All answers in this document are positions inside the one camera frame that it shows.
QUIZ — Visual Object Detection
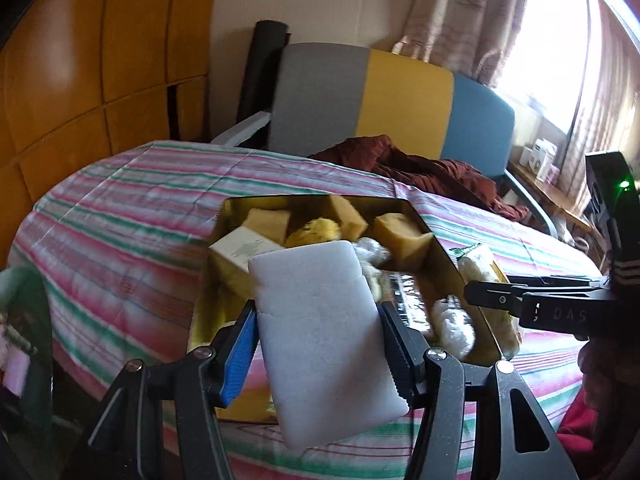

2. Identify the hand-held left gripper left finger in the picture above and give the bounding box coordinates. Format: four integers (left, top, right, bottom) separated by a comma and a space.
87, 300, 260, 480

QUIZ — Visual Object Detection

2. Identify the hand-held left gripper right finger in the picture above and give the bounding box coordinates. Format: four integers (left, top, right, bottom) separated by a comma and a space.
377, 301, 573, 480

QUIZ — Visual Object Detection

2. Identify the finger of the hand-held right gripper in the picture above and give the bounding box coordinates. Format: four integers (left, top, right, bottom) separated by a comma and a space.
510, 274, 608, 291
464, 280, 618, 341

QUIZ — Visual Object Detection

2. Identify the pale yellow plastic packet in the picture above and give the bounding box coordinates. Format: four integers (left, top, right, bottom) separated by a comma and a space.
450, 244, 521, 357

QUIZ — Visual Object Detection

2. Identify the white plastic item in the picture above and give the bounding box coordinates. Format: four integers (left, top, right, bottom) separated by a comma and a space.
432, 297, 476, 361
352, 237, 393, 267

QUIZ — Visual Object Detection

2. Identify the gold metal tin box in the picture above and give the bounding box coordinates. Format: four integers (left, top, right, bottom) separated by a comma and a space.
187, 196, 513, 423

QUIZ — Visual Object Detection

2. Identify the clear snack packet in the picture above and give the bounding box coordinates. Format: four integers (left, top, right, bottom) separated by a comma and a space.
384, 271, 432, 332

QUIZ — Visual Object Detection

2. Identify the white foam block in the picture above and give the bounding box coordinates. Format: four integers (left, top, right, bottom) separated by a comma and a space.
248, 240, 410, 448

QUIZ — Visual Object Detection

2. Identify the white cardboard box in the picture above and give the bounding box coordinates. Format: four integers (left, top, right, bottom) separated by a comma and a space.
207, 226, 283, 301

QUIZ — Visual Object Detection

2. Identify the yellow sponge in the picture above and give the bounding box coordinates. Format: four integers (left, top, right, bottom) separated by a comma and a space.
241, 208, 292, 243
372, 212, 435, 266
327, 195, 371, 241

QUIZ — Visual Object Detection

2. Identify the yellow knitted toy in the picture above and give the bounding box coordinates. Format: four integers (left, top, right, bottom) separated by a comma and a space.
285, 217, 343, 250

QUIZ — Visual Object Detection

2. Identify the wooden shelf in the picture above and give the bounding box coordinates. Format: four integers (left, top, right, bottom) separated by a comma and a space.
507, 160, 596, 233

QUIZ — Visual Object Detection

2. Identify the white printed carton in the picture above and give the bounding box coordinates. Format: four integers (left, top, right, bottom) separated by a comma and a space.
530, 140, 558, 181

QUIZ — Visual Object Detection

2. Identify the patterned beige curtain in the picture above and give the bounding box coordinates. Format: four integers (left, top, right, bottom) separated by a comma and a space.
395, 0, 538, 88
562, 0, 636, 211

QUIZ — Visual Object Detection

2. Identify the dark red cloth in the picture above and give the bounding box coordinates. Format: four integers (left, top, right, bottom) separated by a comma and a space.
307, 135, 531, 221

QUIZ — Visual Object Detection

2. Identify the red clothing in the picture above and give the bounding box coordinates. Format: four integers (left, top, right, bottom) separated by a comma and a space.
557, 392, 640, 466

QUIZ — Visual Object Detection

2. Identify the grey yellow blue chair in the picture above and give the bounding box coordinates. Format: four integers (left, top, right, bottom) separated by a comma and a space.
210, 42, 561, 241

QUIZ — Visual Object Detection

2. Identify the pink cloth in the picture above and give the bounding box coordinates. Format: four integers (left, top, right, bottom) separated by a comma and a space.
0, 345, 28, 396

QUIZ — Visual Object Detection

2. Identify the black rolled mat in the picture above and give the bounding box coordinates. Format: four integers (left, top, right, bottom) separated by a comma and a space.
237, 20, 291, 121

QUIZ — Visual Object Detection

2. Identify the wooden wardrobe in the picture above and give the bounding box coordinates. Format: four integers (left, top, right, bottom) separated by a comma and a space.
0, 0, 221, 261

